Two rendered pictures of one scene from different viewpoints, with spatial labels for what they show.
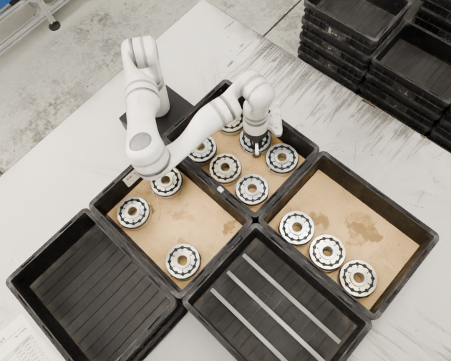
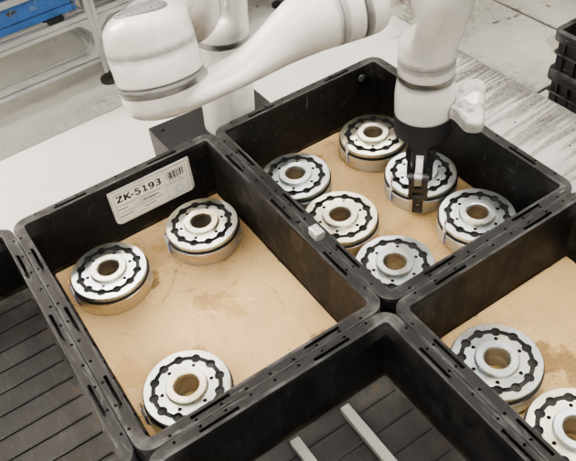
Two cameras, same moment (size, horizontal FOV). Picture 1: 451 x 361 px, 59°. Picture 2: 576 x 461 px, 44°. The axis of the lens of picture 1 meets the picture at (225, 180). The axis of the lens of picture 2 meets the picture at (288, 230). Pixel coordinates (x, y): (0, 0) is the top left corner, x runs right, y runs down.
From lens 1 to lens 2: 0.49 m
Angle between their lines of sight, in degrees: 22
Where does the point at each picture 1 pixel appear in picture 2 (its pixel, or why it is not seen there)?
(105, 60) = not seen: hidden behind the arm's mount
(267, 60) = not seen: hidden behind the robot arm
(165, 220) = (176, 306)
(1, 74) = not seen: outside the picture
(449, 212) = not seen: outside the picture
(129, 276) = (52, 408)
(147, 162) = (141, 48)
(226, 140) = (356, 178)
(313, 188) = (549, 291)
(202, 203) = (271, 284)
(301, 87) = (538, 136)
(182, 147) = (236, 62)
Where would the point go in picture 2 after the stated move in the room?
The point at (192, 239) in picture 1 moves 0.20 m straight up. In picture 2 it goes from (226, 354) to (197, 241)
